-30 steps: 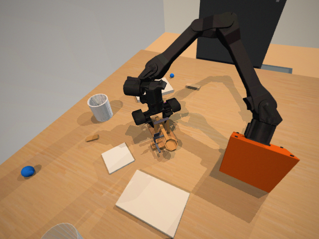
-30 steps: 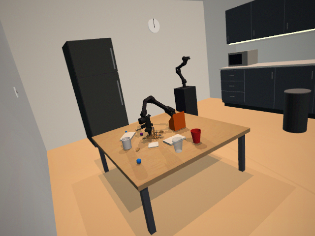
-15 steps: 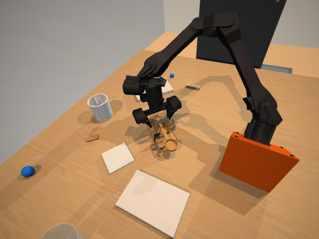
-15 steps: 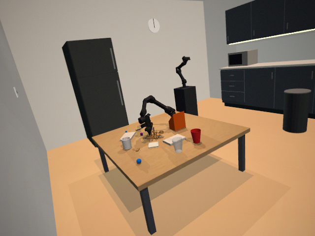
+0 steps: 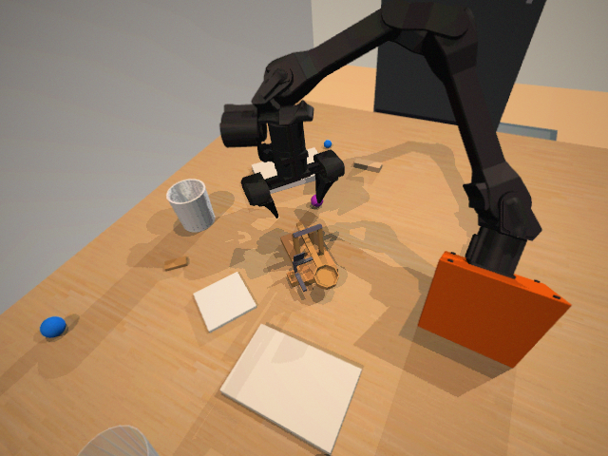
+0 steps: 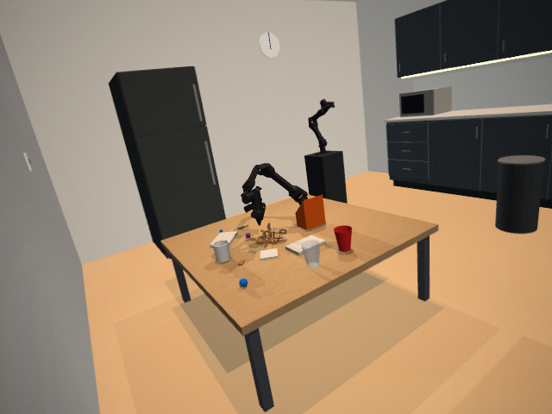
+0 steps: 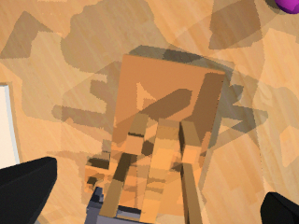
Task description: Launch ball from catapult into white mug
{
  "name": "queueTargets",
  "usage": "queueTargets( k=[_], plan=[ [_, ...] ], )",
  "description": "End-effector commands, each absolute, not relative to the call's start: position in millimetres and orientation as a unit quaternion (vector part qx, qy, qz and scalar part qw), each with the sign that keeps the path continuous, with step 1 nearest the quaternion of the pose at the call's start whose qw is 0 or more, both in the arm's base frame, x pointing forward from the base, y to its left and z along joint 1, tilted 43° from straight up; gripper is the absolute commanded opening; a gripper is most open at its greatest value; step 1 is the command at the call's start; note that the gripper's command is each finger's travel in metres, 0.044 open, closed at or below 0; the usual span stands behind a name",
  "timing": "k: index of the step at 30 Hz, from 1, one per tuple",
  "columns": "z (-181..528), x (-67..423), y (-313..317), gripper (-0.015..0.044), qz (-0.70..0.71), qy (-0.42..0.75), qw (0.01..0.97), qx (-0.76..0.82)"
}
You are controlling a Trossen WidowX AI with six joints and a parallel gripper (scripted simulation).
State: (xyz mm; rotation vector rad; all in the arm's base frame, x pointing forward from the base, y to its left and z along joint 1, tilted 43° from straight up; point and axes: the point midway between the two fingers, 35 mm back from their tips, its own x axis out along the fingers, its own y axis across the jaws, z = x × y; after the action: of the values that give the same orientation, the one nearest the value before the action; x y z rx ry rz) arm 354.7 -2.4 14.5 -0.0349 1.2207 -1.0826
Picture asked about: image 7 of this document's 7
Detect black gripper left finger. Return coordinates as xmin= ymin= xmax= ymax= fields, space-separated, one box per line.
xmin=0 ymin=157 xmax=57 ymax=224

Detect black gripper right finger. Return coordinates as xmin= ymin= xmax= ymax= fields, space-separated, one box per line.
xmin=261 ymin=191 xmax=299 ymax=224

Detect cream flat square tile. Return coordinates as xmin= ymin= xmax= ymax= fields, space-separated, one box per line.
xmin=0 ymin=85 xmax=20 ymax=169

